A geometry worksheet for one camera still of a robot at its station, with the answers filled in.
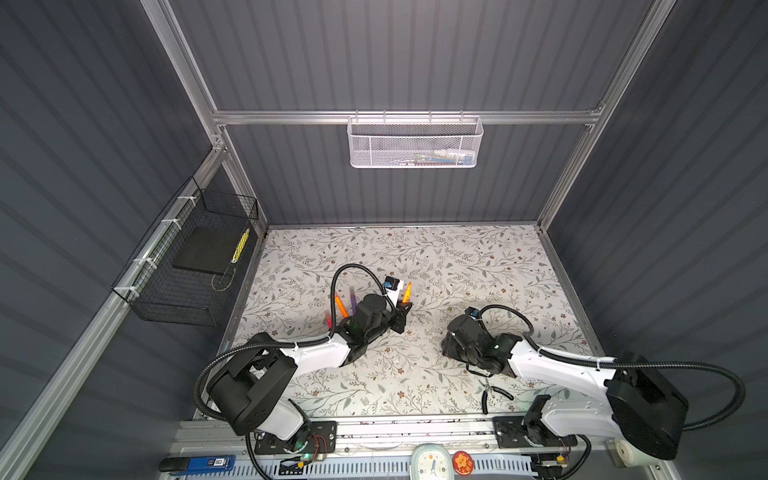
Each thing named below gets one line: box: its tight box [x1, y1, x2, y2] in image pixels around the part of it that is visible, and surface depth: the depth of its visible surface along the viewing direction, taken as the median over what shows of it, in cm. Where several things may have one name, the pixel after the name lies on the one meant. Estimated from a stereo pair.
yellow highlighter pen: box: [230, 228, 251, 264], surface depth 78 cm
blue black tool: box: [159, 455, 236, 475], surface depth 70 cm
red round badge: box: [452, 450, 474, 476], surface depth 71 cm
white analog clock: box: [410, 443, 455, 480], surface depth 69 cm
